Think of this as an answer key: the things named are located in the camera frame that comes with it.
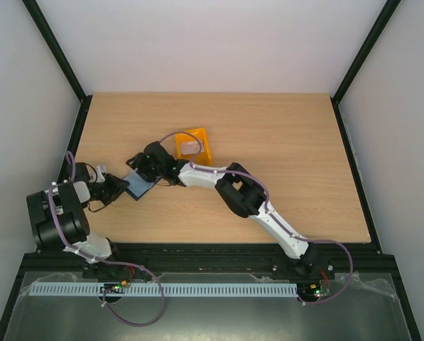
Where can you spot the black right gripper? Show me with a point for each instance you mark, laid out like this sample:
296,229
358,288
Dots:
140,165

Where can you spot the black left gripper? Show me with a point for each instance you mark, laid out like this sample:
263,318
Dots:
118,188

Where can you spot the blue card holder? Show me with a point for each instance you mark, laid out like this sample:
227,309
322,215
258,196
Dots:
137,187

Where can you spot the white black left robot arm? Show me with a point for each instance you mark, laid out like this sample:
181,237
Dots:
58,218

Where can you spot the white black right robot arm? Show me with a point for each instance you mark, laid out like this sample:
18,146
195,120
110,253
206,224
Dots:
244,195

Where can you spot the credit card in bin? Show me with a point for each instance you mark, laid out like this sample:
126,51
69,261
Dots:
190,147

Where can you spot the yellow plastic bin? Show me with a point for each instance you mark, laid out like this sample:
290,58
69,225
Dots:
203,158

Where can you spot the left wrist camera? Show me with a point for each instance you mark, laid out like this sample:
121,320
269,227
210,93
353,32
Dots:
100,172

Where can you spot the white slotted cable duct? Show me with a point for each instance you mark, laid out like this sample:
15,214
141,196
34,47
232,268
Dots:
174,290

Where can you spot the black left frame post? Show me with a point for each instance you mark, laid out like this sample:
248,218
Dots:
52,43

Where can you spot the black frame post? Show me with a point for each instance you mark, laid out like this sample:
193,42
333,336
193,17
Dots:
52,43
372,37

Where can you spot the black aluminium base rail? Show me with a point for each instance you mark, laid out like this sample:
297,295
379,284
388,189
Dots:
258,259

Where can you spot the black right frame post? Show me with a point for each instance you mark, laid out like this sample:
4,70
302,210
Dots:
372,37

